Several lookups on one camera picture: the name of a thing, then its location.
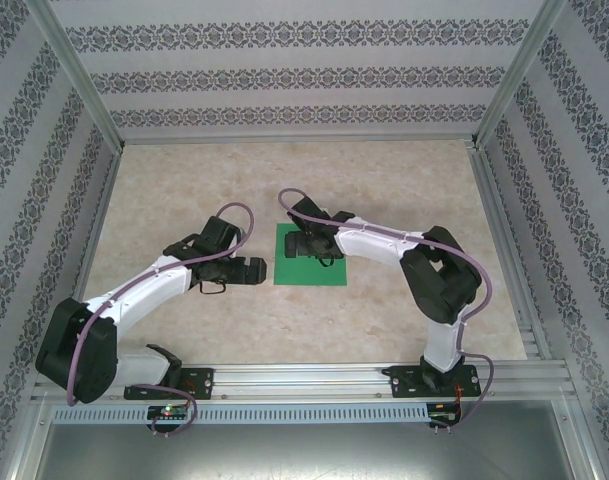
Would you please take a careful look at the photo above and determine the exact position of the green paper sheet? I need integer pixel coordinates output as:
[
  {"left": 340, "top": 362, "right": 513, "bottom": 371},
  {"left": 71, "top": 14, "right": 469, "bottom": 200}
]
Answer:
[{"left": 273, "top": 223, "right": 348, "bottom": 287}]

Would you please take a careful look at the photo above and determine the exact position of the circuit board with green light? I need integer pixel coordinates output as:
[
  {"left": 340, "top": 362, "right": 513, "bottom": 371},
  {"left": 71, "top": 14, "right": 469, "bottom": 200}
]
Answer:
[{"left": 147, "top": 405, "right": 191, "bottom": 421}]

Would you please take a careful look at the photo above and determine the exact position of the small circuit board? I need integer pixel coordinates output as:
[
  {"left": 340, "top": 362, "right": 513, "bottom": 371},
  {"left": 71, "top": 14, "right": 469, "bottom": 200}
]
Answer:
[{"left": 430, "top": 403, "right": 463, "bottom": 426}]

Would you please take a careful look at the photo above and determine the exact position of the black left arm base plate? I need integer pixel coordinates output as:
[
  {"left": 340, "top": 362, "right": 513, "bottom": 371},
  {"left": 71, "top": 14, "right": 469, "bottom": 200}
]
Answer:
[{"left": 123, "top": 367, "right": 215, "bottom": 401}]

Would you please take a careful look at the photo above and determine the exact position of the aluminium mounting rail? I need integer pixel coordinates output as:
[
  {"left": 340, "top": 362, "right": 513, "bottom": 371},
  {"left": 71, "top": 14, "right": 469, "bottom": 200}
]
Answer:
[{"left": 31, "top": 363, "right": 578, "bottom": 401}]

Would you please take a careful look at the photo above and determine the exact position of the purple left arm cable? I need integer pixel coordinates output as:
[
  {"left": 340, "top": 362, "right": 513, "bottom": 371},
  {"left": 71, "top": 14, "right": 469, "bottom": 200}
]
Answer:
[{"left": 66, "top": 201, "right": 257, "bottom": 437}]

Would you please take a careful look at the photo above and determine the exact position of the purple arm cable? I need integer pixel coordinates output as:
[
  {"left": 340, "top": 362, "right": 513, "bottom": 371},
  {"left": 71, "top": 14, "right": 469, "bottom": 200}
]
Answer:
[
  {"left": 277, "top": 187, "right": 496, "bottom": 435},
  {"left": 66, "top": 201, "right": 257, "bottom": 437}
]

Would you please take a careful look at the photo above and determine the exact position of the slotted grey cable duct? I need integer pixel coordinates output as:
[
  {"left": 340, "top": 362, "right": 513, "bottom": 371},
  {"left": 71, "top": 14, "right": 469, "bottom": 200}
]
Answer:
[{"left": 51, "top": 403, "right": 430, "bottom": 425}]

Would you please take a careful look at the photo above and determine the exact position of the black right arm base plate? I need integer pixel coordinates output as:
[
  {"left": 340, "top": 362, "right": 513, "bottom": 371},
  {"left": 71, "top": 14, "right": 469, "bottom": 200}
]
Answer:
[{"left": 387, "top": 364, "right": 483, "bottom": 400}]

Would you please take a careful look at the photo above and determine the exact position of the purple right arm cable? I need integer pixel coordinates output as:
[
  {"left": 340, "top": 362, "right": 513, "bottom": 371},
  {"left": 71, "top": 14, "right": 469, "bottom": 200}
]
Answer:
[{"left": 277, "top": 187, "right": 496, "bottom": 435}]

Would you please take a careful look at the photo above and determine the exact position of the aluminium frame post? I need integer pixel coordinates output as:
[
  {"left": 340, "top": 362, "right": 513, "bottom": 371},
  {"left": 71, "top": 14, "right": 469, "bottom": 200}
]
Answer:
[
  {"left": 466, "top": 0, "right": 570, "bottom": 151},
  {"left": 30, "top": 0, "right": 127, "bottom": 154}
]

